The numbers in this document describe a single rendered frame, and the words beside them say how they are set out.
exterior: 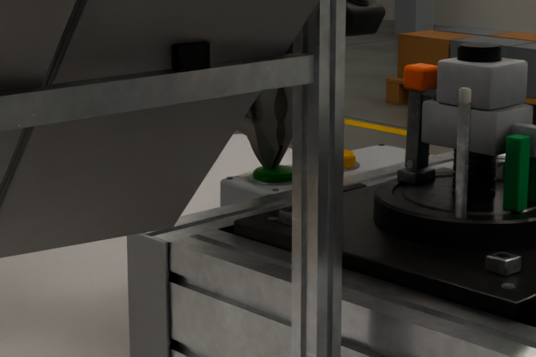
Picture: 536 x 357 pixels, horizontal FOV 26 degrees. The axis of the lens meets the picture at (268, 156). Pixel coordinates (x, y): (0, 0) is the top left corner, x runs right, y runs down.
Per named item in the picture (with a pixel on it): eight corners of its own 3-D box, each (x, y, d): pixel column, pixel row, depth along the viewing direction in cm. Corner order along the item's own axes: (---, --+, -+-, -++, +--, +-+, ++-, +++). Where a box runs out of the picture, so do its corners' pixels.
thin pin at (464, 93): (451, 216, 76) (456, 88, 74) (459, 214, 76) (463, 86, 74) (461, 218, 75) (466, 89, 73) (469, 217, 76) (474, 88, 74)
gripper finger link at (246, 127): (234, 159, 102) (233, 55, 100) (280, 170, 98) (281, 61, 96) (206, 165, 100) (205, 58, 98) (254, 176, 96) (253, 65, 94)
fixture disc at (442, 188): (332, 220, 82) (333, 193, 82) (454, 186, 92) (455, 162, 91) (496, 264, 72) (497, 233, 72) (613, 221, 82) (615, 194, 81)
